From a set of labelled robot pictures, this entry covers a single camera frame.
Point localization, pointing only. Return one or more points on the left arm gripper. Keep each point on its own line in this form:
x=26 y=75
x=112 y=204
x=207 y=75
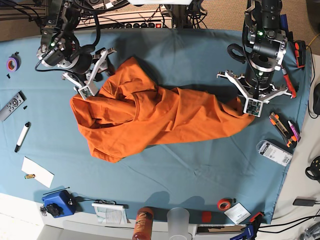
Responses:
x=255 y=87

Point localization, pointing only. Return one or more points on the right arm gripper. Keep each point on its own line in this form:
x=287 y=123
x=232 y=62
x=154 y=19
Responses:
x=87 y=69

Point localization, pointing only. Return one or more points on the orange t-shirt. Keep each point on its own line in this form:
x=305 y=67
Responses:
x=131 y=112

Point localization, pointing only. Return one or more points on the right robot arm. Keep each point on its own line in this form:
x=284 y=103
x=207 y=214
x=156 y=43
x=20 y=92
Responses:
x=61 y=51

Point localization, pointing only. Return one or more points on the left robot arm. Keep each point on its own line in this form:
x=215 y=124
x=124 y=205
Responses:
x=263 y=47

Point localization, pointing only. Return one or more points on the orange black utility knife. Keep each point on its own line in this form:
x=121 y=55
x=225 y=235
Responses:
x=285 y=132

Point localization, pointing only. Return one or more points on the orange screwdriver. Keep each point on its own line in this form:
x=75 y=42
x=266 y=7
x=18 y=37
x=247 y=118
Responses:
x=292 y=88

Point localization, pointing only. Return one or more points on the orange black clamp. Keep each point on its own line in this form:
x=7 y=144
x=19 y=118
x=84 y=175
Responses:
x=300 y=53

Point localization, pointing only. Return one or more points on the plastic blister pack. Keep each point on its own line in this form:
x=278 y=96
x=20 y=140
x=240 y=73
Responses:
x=274 y=153

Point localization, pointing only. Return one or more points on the purple glue tube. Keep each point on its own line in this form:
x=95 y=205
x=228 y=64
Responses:
x=294 y=130

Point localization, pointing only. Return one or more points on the black power strip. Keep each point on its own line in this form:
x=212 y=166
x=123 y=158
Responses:
x=135 y=25

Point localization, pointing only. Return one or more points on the blue clamp top right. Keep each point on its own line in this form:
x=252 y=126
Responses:
x=284 y=26

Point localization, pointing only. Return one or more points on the blue clamp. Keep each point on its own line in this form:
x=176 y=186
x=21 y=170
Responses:
x=284 y=26
x=251 y=229

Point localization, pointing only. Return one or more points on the grey remote control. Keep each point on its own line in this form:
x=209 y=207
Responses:
x=17 y=100

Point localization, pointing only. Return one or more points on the purple tape roll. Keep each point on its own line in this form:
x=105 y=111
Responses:
x=13 y=64

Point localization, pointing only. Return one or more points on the white marker pen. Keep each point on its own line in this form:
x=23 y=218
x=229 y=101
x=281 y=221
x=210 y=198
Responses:
x=22 y=136

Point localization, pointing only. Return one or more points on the blue-grey table cloth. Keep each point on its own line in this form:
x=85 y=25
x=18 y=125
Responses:
x=188 y=175

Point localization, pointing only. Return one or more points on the black power adapter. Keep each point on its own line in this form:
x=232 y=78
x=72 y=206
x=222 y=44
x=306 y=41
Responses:
x=304 y=202

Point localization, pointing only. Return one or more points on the red tape roll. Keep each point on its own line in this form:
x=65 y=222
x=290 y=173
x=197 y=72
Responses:
x=224 y=204

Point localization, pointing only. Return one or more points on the white paper card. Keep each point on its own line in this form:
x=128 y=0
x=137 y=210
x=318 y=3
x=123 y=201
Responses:
x=41 y=174

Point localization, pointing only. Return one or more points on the white square packet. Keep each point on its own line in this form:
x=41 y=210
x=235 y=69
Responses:
x=237 y=214

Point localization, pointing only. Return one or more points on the small AA battery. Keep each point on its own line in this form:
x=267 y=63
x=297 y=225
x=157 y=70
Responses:
x=30 y=176

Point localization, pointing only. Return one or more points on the red flat piece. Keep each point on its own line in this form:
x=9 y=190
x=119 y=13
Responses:
x=206 y=217

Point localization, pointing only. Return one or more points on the blue box with knob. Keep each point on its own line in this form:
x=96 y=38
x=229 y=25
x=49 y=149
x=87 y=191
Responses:
x=60 y=204

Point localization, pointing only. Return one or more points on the white booklet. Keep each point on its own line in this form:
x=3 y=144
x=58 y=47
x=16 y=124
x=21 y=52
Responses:
x=110 y=214

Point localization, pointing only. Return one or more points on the blue clamp bottom right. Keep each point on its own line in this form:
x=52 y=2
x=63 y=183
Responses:
x=251 y=229

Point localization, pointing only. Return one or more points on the frosted plastic cup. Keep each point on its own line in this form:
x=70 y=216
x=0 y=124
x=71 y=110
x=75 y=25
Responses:
x=178 y=224

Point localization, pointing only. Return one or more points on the orange drink bottle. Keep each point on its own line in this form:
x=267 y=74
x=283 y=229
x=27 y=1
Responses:
x=143 y=224

